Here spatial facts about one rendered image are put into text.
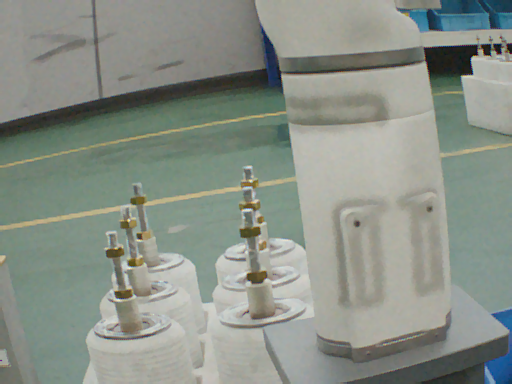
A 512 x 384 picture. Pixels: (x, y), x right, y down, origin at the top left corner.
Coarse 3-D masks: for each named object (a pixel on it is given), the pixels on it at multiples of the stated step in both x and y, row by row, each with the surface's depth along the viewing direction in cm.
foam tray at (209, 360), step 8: (208, 304) 123; (208, 312) 121; (208, 320) 117; (208, 328) 114; (200, 336) 111; (208, 336) 111; (200, 344) 110; (208, 344) 108; (208, 352) 105; (208, 360) 103; (88, 368) 103; (200, 368) 100; (208, 368) 100; (216, 368) 100; (88, 376) 100; (200, 376) 98; (208, 376) 97; (216, 376) 97
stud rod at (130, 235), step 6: (126, 204) 103; (126, 210) 102; (126, 216) 102; (132, 228) 102; (126, 234) 102; (132, 234) 102; (126, 240) 103; (132, 240) 103; (132, 246) 103; (132, 252) 103
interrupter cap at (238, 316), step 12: (276, 300) 95; (288, 300) 94; (300, 300) 93; (228, 312) 93; (240, 312) 93; (276, 312) 92; (288, 312) 90; (300, 312) 90; (228, 324) 90; (240, 324) 89; (252, 324) 88; (264, 324) 88
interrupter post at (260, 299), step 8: (264, 280) 92; (248, 288) 91; (256, 288) 91; (264, 288) 91; (248, 296) 91; (256, 296) 91; (264, 296) 91; (272, 296) 91; (248, 304) 92; (256, 304) 91; (264, 304) 91; (272, 304) 91; (256, 312) 91; (264, 312) 91; (272, 312) 91
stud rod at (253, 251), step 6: (246, 210) 90; (252, 210) 90; (246, 216) 90; (252, 216) 90; (246, 222) 90; (252, 222) 90; (246, 240) 91; (252, 240) 90; (252, 246) 91; (252, 252) 91; (258, 252) 91; (252, 258) 91; (258, 258) 91; (252, 264) 91; (258, 264) 91; (252, 270) 91; (258, 270) 91; (252, 282) 91; (258, 282) 91
